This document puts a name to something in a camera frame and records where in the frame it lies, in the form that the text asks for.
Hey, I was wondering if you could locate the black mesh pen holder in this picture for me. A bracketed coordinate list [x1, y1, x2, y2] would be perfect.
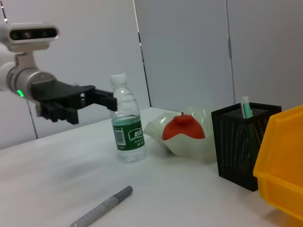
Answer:
[211, 102, 282, 192]

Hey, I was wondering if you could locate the red-orange knitted orange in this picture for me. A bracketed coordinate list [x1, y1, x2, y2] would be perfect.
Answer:
[161, 112, 205, 140]

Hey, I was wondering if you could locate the grey vented wrist camera box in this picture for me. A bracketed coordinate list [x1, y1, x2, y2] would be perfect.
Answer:
[8, 23, 60, 52]

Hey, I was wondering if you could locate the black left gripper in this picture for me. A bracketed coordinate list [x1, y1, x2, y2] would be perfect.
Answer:
[30, 80, 118, 124]

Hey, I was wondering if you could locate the green pen with white cap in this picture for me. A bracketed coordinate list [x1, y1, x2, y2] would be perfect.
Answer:
[241, 96, 253, 120]

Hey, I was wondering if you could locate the grey marker pen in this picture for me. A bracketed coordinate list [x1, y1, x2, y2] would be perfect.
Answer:
[69, 185, 134, 227]

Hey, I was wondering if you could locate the clear green-label water bottle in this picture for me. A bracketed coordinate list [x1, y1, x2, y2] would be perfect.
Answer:
[109, 73, 146, 163]

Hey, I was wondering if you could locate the pale green wavy glass plate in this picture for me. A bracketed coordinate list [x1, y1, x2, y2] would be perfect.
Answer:
[143, 106, 217, 164]

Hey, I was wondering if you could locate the yellow plastic bin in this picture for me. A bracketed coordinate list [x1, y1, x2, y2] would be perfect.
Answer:
[252, 105, 303, 222]

